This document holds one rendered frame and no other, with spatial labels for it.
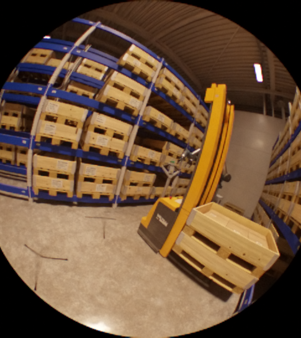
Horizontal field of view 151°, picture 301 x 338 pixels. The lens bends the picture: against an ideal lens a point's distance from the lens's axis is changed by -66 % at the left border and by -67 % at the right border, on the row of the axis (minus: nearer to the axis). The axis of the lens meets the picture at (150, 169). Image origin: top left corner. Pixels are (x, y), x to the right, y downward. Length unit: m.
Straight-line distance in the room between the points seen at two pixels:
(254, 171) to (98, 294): 7.41
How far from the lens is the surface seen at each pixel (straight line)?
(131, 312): 1.48
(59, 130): 2.04
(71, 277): 1.57
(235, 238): 1.32
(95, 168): 2.15
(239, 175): 7.17
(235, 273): 1.54
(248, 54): 7.60
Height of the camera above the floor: 1.44
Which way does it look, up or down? 8 degrees down
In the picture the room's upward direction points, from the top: 17 degrees clockwise
